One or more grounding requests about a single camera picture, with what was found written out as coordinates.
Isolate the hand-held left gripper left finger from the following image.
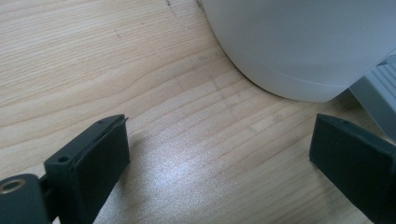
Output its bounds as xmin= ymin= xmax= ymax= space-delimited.
xmin=44 ymin=114 xmax=132 ymax=224

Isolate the white pedal trash can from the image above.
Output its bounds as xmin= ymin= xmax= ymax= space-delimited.
xmin=199 ymin=0 xmax=396 ymax=142

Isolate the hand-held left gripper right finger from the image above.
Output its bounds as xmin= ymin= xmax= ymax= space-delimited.
xmin=309 ymin=113 xmax=396 ymax=224

